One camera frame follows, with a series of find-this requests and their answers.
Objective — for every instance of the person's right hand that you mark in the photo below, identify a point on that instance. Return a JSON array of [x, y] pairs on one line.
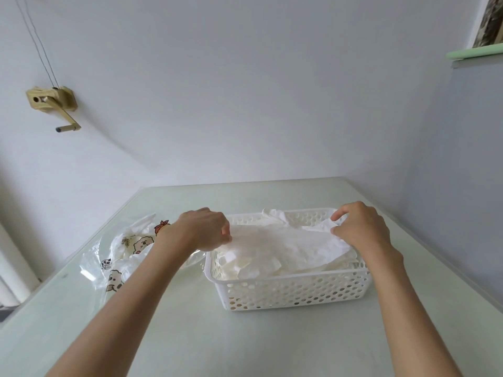
[[365, 231]]

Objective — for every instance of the person's left hand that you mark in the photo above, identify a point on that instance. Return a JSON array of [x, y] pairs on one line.
[[200, 229]]

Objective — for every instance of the stack of white gloves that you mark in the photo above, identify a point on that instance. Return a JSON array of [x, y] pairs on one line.
[[243, 266]]

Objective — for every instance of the white perforated plastic basket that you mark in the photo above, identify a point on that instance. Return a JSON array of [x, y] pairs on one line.
[[291, 290]]

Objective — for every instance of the clear bear-print plastic bag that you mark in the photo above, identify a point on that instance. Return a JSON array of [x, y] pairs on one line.
[[94, 263]]

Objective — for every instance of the person's left forearm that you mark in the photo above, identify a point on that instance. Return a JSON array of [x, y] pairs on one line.
[[114, 310]]

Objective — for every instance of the person's right forearm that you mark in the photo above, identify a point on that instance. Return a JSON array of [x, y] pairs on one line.
[[412, 321]]

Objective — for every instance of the white column radiator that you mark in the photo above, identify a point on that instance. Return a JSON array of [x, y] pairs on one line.
[[13, 266]]

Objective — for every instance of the pale green shelf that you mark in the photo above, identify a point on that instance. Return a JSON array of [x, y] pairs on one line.
[[475, 53]]

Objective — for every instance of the brass wall crank winch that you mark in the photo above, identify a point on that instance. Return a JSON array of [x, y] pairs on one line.
[[63, 100]]

